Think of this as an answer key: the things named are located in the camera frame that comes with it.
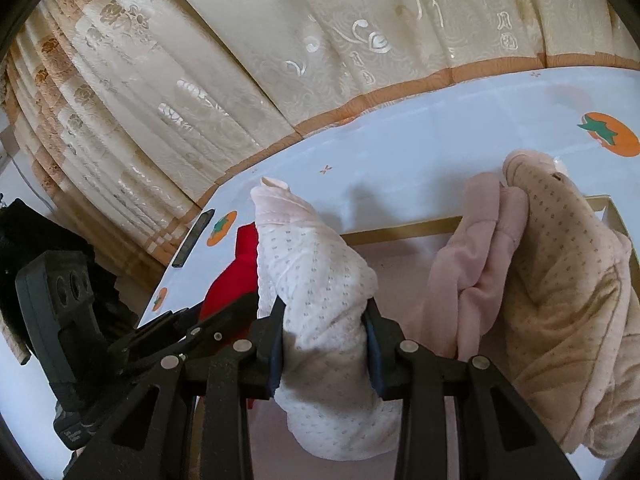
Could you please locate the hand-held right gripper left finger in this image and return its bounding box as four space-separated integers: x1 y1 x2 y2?
62 295 287 480

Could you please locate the beige knitted sock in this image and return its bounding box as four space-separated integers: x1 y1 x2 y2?
502 149 640 461

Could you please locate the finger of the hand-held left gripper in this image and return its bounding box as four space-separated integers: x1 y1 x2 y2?
172 292 260 356
132 309 201 345

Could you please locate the shallow cream tray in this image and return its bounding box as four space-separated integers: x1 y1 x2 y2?
190 194 640 480

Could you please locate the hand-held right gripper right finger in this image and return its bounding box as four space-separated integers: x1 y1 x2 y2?
361 300 563 480

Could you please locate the cream patterned curtain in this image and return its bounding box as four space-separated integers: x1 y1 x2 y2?
0 0 640 271

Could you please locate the black phone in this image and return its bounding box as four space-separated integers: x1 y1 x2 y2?
171 209 215 268

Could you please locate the pink sock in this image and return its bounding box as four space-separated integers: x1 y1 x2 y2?
400 172 531 361

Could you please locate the white fruit print tablecloth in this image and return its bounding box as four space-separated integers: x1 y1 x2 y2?
135 65 640 480

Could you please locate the bright red sock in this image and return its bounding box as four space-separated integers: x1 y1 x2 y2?
199 224 262 408

